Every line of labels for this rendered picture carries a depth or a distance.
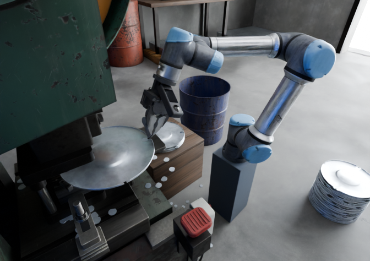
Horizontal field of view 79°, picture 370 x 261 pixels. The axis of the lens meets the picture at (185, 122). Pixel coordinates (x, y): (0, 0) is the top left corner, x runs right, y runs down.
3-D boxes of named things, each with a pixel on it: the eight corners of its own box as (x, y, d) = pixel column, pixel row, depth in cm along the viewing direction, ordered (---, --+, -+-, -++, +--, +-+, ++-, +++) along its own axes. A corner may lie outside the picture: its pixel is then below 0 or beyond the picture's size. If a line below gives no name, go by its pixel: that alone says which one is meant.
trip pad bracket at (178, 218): (189, 241, 75) (190, 205, 64) (207, 268, 68) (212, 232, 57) (173, 252, 72) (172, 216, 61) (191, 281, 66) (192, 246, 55)
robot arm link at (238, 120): (244, 130, 121) (249, 108, 114) (256, 146, 111) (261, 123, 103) (223, 132, 119) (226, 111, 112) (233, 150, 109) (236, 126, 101)
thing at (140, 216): (102, 145, 96) (99, 134, 93) (151, 229, 66) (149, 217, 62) (20, 175, 82) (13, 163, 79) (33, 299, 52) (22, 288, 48)
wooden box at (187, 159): (170, 150, 190) (168, 115, 170) (202, 176, 166) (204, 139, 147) (128, 173, 168) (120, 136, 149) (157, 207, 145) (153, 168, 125)
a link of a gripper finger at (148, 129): (142, 130, 82) (150, 107, 79) (150, 139, 78) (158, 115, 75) (135, 130, 80) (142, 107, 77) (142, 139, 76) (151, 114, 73)
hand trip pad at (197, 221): (199, 220, 63) (200, 204, 59) (212, 238, 59) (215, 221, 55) (178, 234, 60) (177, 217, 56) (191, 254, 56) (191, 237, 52)
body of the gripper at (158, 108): (156, 107, 83) (167, 75, 79) (169, 117, 77) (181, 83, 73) (138, 104, 78) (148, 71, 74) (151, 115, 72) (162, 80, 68)
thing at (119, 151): (170, 163, 69) (170, 161, 68) (69, 209, 56) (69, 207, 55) (132, 119, 89) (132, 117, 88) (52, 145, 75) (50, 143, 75)
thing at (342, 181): (335, 154, 151) (335, 153, 150) (386, 182, 131) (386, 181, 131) (311, 173, 137) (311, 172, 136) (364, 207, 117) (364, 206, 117)
